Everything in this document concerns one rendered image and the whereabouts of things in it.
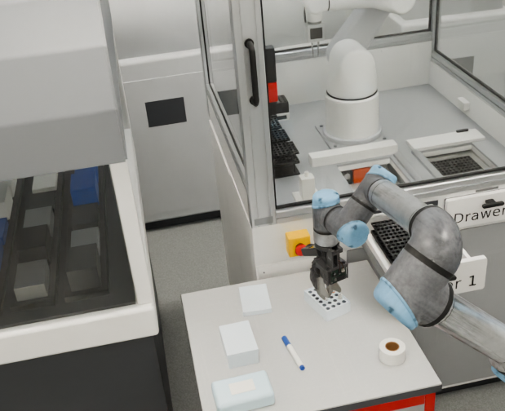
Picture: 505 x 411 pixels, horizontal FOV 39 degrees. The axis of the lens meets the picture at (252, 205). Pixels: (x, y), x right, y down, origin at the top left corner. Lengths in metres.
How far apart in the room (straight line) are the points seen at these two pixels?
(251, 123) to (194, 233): 2.00
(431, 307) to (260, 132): 0.80
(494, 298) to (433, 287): 1.24
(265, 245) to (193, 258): 1.55
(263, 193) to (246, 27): 0.51
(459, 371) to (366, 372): 0.97
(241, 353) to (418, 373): 0.47
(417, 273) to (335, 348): 0.61
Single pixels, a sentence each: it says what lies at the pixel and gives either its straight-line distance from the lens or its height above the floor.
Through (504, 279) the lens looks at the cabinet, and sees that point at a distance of 2.69.
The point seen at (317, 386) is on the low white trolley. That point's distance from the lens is 1.93.
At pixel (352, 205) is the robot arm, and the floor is 1.18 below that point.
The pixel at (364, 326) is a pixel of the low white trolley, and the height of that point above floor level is 0.76.
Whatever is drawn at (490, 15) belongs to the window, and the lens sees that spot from 2.21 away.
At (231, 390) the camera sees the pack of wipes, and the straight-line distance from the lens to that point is 1.87.
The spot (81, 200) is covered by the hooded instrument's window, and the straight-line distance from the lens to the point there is 1.83.
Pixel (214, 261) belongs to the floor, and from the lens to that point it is 3.73.
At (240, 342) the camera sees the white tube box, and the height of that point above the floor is 0.81.
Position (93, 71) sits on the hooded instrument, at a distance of 1.71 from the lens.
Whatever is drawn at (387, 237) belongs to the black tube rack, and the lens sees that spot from 2.23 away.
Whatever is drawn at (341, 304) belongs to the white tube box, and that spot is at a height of 0.80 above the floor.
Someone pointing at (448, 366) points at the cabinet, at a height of 0.18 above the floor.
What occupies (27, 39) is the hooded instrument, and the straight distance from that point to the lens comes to 1.75.
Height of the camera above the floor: 2.13
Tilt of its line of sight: 31 degrees down
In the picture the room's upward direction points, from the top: 5 degrees counter-clockwise
